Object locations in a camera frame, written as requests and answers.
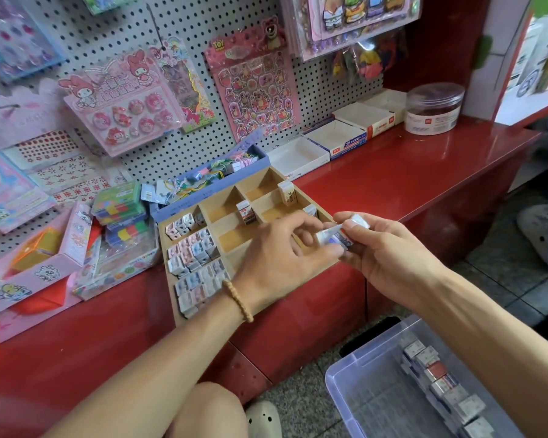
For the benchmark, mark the person's left hand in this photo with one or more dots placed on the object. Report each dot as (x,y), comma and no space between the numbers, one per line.
(274,264)

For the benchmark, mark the person's right hand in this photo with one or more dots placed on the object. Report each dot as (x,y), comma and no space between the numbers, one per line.
(393,260)

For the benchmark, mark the wooden compartment tray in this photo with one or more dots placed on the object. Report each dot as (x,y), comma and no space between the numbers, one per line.
(224,237)

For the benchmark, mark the blue striped eraser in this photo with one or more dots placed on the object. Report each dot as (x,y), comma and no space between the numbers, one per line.
(331,236)

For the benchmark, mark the clear plastic storage bin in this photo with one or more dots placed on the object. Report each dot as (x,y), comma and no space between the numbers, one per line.
(374,406)

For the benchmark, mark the person's left forearm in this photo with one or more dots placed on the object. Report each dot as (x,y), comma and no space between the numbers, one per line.
(146,378)

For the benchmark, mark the person's right forearm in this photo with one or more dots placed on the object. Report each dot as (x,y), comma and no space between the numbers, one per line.
(502,351)

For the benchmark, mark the blue box of trinkets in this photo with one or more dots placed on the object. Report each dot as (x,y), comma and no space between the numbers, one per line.
(205,182)

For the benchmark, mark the white tray box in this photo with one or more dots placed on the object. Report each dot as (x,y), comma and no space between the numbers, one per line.
(370,109)
(297,157)
(336,137)

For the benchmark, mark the person's left cream clog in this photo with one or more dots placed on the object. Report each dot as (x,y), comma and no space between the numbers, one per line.
(263,421)

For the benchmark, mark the person's left leg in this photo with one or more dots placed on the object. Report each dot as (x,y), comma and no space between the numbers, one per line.
(205,415)

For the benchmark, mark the yellow orange toy box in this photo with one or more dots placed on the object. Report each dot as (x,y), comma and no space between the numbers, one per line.
(36,249)

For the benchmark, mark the red display counter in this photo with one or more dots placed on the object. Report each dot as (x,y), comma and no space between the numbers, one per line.
(420,168)

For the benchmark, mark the round clear plastic jar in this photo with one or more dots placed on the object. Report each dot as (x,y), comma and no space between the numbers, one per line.
(434,109)

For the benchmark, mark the stack of colourful packs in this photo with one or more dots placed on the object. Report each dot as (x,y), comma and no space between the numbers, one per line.
(119,210)

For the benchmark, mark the pink sticker pack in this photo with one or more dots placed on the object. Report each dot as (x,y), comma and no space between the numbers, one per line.
(119,100)
(256,82)

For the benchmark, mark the green edged sticker pack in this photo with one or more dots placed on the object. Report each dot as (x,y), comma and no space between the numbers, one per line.
(187,86)

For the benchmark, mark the clear bag of colourful toys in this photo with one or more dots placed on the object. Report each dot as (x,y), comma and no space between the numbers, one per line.
(361,59)

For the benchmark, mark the red patterned sticker sheet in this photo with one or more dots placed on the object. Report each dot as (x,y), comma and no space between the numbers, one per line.
(59,168)

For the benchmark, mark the red folded cloth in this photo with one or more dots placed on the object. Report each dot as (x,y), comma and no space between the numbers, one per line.
(41,298)

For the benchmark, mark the pink tray of trinkets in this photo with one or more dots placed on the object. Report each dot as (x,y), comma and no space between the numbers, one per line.
(36,273)

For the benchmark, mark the white side shelf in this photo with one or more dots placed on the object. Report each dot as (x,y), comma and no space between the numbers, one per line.
(530,59)

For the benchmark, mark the white pegboard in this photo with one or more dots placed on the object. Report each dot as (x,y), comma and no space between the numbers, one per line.
(164,13)

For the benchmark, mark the pastel cartoon sticker pack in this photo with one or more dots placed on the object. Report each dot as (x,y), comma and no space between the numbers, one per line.
(9,187)

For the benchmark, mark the pale pink card pack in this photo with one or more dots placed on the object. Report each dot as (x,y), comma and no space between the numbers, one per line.
(23,114)

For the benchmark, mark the clear glitter sticker sheet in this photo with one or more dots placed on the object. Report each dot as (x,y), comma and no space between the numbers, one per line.
(14,36)

